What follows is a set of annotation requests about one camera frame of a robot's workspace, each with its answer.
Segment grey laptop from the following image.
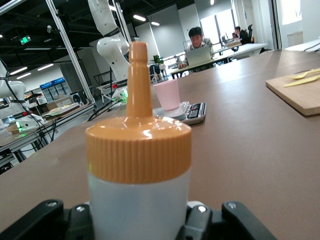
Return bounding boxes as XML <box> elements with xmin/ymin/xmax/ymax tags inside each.
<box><xmin>185</xmin><ymin>46</ymin><xmax>214</xmax><ymax>67</ymax></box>

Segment white office table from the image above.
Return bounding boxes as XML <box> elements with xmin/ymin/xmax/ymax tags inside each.
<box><xmin>214</xmin><ymin>42</ymin><xmax>270</xmax><ymax>62</ymax></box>

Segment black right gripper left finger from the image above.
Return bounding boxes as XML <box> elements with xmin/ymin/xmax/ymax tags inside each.
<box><xmin>0</xmin><ymin>198</ymin><xmax>95</xmax><ymax>240</ymax></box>

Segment translucent sauce bottle orange cap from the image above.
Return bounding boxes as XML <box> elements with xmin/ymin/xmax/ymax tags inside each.
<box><xmin>84</xmin><ymin>41</ymin><xmax>193</xmax><ymax>240</ymax></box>

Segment green potted plant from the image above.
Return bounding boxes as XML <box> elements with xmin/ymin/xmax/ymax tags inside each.
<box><xmin>149</xmin><ymin>54</ymin><xmax>165</xmax><ymax>66</ymax></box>

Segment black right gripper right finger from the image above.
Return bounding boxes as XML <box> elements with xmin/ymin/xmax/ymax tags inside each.
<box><xmin>175</xmin><ymin>200</ymin><xmax>279</xmax><ymax>240</ymax></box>

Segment seated person plaid shirt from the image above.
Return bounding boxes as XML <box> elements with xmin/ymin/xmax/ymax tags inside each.
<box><xmin>177</xmin><ymin>26</ymin><xmax>216</xmax><ymax>74</ymax></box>

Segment silver digital kitchen scale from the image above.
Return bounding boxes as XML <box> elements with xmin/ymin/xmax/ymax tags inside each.
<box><xmin>152</xmin><ymin>101</ymin><xmax>208</xmax><ymax>126</ymax></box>

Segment yellow plastic knife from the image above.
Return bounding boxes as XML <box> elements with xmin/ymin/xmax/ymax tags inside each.
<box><xmin>283</xmin><ymin>74</ymin><xmax>320</xmax><ymax>88</ymax></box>

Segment seated person dark clothes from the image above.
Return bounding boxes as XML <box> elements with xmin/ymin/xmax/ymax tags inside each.
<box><xmin>231</xmin><ymin>25</ymin><xmax>249</xmax><ymax>46</ymax></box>

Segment pink plastic cup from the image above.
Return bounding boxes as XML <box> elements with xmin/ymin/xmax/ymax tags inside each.
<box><xmin>152</xmin><ymin>79</ymin><xmax>181</xmax><ymax>111</ymax></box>

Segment wooden cutting board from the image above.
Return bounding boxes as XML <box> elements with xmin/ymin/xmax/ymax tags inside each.
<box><xmin>265</xmin><ymin>72</ymin><xmax>320</xmax><ymax>117</ymax></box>

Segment green exit sign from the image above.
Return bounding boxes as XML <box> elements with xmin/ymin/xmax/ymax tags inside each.
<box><xmin>19</xmin><ymin>34</ymin><xmax>33</xmax><ymax>46</ymax></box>

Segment aluminium frame post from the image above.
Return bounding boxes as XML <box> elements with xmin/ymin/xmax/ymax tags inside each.
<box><xmin>45</xmin><ymin>0</ymin><xmax>98</xmax><ymax>109</ymax></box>

